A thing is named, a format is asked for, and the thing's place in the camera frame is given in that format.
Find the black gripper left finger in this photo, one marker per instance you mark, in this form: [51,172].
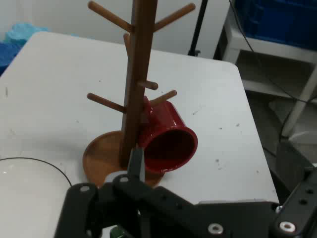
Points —
[138,198]

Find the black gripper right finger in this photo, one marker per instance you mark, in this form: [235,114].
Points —
[297,213]

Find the red ceramic mug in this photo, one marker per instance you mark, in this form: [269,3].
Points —
[173,119]

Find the white plate with black rim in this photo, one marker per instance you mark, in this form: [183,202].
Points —
[24,193]

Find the brown wooden mug tree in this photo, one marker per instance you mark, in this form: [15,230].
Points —
[138,62]

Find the white shelf unit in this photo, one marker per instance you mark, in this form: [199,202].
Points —
[272,53]

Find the black tripod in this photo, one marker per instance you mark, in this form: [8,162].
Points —
[198,27]

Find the blue plastic crate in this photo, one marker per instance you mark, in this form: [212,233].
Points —
[284,19]

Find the dark blue foam mat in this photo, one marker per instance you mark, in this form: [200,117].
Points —
[7,54]

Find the cyan foam mat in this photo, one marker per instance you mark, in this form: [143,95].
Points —
[22,31]

